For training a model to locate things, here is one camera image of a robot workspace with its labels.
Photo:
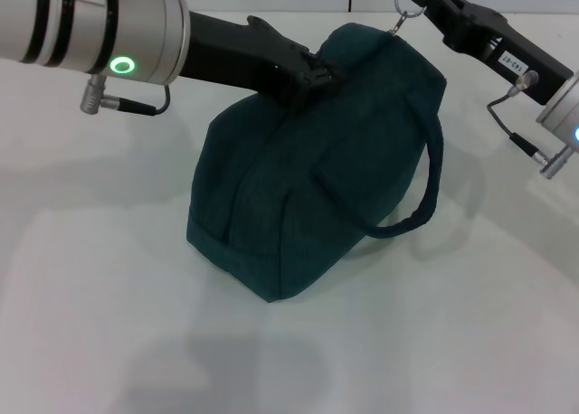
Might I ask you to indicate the dark teal insulated lunch bag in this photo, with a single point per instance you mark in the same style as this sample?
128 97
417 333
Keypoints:
316 170

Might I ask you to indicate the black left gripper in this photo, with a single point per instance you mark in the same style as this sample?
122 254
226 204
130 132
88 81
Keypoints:
244 57

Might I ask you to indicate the white and silver right arm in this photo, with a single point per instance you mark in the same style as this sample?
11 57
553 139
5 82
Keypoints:
563 115

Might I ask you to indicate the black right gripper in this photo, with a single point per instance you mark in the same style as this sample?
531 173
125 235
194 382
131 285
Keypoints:
511 57

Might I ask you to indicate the white and silver left arm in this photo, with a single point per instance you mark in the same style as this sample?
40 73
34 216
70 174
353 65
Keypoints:
90 30

